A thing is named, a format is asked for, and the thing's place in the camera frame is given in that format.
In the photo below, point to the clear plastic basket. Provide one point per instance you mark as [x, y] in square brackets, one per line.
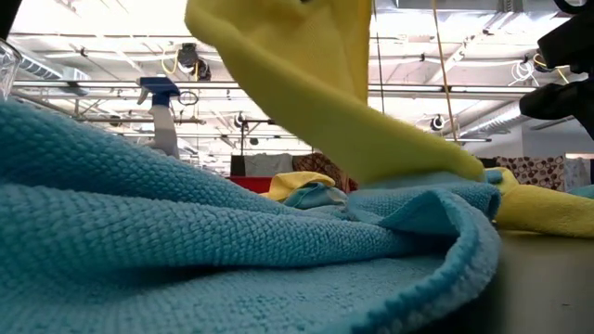
[7, 69]

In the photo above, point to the fluorescent ceiling light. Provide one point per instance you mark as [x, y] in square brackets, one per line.
[492, 89]

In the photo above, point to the polka dot fabric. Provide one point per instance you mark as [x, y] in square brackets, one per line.
[533, 174]

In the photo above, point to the black aluminium table frame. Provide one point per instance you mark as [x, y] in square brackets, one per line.
[7, 16]

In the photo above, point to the spray bottle with blue trigger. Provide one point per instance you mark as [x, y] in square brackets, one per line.
[164, 125]

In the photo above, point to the red storage bin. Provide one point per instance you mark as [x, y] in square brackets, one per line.
[250, 183]

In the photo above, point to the silver ventilation duct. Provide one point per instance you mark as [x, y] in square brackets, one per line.
[51, 72]
[506, 118]

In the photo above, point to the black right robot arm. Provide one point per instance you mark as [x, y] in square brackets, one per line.
[566, 46]

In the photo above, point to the brown patterned fabric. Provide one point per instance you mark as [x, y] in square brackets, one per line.
[320, 164]

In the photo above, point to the yellow microfiber towel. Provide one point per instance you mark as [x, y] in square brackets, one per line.
[509, 182]
[297, 181]
[547, 213]
[301, 69]

